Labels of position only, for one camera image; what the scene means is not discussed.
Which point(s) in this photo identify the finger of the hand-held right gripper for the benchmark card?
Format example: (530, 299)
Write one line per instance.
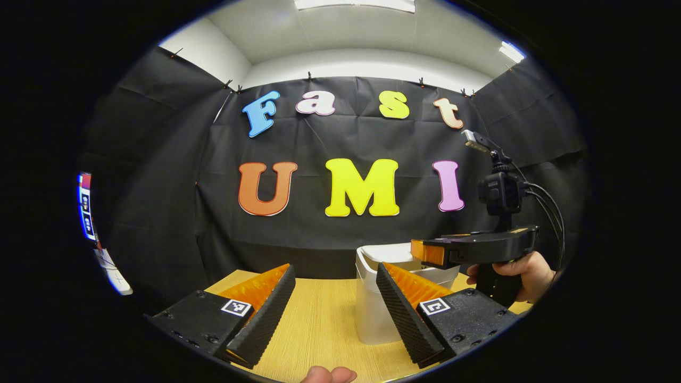
(428, 252)

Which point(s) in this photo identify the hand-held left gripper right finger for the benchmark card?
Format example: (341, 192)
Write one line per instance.
(404, 319)

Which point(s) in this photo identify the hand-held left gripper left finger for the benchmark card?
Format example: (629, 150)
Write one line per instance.
(266, 319)

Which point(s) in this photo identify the white desktop garbage bin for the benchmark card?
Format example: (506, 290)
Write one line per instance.
(372, 314)

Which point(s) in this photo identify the wooden desktop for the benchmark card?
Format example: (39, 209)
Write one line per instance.
(319, 319)

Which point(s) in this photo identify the small ceiling light panel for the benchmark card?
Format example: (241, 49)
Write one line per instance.
(512, 52)

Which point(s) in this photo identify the white side table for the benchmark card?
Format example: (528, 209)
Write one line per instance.
(114, 276)

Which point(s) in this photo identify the computer monitor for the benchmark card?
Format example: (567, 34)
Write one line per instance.
(85, 207)

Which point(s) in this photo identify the long ceiling light panel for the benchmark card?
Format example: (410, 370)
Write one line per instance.
(351, 4)

